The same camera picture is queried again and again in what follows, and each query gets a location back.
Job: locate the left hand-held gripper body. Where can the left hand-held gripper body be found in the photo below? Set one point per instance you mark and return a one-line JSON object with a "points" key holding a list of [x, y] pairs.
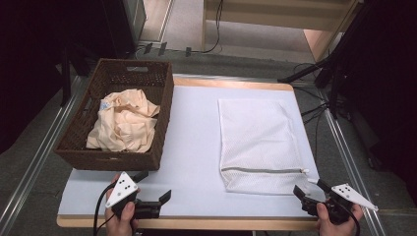
{"points": [[121, 190]]}

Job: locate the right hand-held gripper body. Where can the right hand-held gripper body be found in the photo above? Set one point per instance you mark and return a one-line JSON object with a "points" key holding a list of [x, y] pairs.
{"points": [[347, 195]]}

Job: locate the brown wicker basket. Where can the brown wicker basket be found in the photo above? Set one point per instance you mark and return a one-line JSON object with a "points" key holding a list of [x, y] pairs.
{"points": [[108, 160]]}

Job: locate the peach garment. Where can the peach garment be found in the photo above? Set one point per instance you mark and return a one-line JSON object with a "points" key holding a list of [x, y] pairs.
{"points": [[124, 124]]}

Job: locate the white mesh laundry bag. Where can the white mesh laundry bag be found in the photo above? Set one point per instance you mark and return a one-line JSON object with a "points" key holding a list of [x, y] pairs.
{"points": [[255, 137]]}

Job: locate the person's right hand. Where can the person's right hand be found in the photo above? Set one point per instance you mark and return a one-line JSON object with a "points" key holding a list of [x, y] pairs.
{"points": [[334, 229]]}

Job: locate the person's left hand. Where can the person's left hand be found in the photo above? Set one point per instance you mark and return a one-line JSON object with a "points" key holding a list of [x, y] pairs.
{"points": [[119, 227]]}

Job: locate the black tripod stand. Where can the black tripod stand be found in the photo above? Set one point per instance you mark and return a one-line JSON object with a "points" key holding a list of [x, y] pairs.
{"points": [[301, 73]]}

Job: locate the black floor plug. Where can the black floor plug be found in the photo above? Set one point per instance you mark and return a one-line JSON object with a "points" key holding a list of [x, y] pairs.
{"points": [[188, 51], [148, 48], [163, 48]]}

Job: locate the grey cabinet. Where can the grey cabinet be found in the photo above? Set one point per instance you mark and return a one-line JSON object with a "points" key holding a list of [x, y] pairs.
{"points": [[137, 16]]}

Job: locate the light wooden shelf unit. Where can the light wooden shelf unit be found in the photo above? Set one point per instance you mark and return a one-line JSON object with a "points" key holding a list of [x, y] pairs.
{"points": [[262, 19]]}

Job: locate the aluminium floor rail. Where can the aluminium floor rail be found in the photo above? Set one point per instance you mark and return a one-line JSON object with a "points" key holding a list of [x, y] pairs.
{"points": [[354, 173], [32, 170]]}

